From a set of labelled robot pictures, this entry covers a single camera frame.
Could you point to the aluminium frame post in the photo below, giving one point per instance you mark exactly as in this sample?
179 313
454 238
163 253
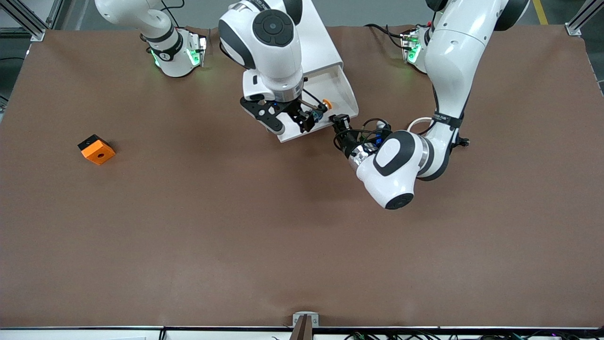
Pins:
583 19
26 19

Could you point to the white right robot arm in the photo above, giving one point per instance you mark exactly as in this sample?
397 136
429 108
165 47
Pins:
269 42

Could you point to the metal table edge bracket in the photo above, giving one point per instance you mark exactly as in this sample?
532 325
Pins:
306 323

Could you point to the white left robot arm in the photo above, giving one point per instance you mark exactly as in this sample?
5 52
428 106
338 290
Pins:
448 85

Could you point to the orange and black button box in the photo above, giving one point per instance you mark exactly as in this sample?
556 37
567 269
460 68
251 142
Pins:
96 150

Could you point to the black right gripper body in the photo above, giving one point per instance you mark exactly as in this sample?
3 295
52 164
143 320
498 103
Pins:
298 111

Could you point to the orange emergency stop button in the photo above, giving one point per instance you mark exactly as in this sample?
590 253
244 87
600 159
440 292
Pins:
325 104

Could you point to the white drawer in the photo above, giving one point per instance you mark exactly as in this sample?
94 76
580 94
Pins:
335 99

